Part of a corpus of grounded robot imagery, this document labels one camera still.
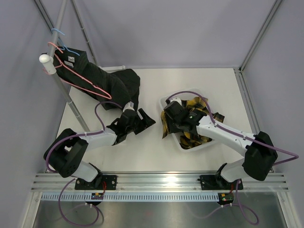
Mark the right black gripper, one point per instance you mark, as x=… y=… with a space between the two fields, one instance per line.
x=171 y=128

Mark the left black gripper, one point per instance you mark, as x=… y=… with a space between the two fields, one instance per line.
x=147 y=121

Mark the white plastic basket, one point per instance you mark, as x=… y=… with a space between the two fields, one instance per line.
x=184 y=141

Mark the yellow plaid flannel shirt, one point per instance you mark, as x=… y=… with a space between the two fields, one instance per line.
x=198 y=103

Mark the pink wire hanger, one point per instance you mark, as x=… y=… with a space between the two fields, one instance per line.
x=78 y=76

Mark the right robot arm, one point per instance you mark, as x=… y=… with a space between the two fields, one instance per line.
x=256 y=149

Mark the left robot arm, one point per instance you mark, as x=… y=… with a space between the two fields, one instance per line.
x=65 y=155

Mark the black pinstripe shirt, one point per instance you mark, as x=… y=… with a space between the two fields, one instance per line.
x=123 y=85

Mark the grey clothes rack pole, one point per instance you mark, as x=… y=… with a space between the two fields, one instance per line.
x=52 y=47

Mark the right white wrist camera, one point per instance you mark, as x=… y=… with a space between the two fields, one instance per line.
x=174 y=102

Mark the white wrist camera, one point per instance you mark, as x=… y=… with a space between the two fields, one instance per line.
x=128 y=106
x=174 y=102

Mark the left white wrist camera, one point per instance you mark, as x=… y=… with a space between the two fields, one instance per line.
x=128 y=106

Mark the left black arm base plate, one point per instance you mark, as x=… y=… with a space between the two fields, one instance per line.
x=108 y=182

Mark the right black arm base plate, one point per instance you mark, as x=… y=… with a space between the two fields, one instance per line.
x=211 y=182

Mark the aluminium mounting rail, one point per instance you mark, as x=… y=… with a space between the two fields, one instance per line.
x=158 y=182

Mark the white slotted cable duct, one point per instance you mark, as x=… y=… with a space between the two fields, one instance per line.
x=131 y=197

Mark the blue wire hanger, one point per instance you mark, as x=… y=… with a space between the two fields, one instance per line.
x=64 y=47

